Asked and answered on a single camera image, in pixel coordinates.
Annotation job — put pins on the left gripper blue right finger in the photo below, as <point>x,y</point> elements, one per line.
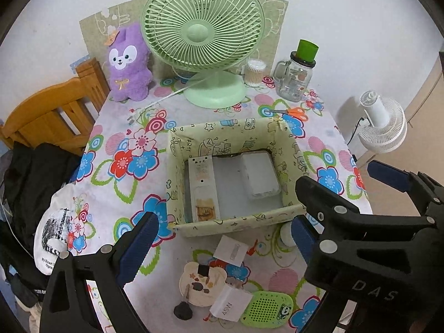
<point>304,235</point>

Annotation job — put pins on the white remote control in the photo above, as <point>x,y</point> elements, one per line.
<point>203,190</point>

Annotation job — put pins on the white oval earbud case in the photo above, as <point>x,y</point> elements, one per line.
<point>286,235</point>

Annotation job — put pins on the wooden chair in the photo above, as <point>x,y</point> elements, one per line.
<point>59,114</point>

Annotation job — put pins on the white plug adapter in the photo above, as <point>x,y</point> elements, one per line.
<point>231,251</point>

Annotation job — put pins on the black clothing on chair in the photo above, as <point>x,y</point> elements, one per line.
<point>29,181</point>

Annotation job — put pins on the round hedgehog compact mirror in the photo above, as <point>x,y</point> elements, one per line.
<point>202,284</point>

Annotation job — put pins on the purple plush bunny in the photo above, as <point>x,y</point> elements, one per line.
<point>128,57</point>

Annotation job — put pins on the green perforated panda speaker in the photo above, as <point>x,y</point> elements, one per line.
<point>267,310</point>

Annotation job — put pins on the glass mug jar green lid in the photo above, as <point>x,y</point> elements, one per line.
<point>293,76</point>

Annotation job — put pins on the orange handled scissors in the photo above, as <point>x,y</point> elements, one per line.
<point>295,112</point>

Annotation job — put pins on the green desk fan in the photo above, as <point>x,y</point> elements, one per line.
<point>206,38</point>

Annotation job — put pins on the white 45W charger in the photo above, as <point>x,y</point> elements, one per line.
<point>231,303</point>

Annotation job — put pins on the patterned cardboard storage box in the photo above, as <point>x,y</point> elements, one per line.
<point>225,142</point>

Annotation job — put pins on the white printed tote bag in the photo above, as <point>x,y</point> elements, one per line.
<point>58,228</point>

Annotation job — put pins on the cotton swab container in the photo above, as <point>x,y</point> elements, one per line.
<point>254,71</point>

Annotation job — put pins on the black key fob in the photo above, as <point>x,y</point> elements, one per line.
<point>183,311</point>

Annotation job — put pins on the white floor fan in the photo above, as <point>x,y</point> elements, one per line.
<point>388,125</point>

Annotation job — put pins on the translucent white plastic case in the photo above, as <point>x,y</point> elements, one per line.
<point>259,175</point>

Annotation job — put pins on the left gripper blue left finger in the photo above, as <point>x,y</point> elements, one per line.
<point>133,246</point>

